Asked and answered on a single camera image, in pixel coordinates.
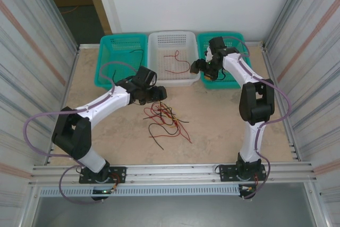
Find yellow cable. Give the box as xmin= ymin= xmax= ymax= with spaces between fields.
xmin=157 ymin=100 xmax=182 ymax=123

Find teal plastic basket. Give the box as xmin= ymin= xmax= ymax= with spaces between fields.
xmin=195 ymin=32 xmax=253 ymax=89
xmin=94 ymin=33 xmax=149 ymax=91

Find white plastic basket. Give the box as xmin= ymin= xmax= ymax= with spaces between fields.
xmin=147 ymin=30 xmax=201 ymax=87

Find aluminium table side bar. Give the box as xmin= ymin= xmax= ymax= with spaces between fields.
xmin=47 ymin=47 xmax=80 ymax=165
xmin=261 ymin=43 xmax=301 ymax=161

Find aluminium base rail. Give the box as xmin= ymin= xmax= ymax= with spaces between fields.
xmin=31 ymin=159 xmax=318 ymax=185

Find red base wires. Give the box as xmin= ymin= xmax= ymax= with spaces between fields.
xmin=110 ymin=172 xmax=126 ymax=194
xmin=239 ymin=174 xmax=264 ymax=194

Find grey slotted cable duct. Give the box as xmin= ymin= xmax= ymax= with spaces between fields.
xmin=39 ymin=186 xmax=241 ymax=198

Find orange floor cable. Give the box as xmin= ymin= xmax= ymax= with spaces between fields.
xmin=59 ymin=5 xmax=79 ymax=14

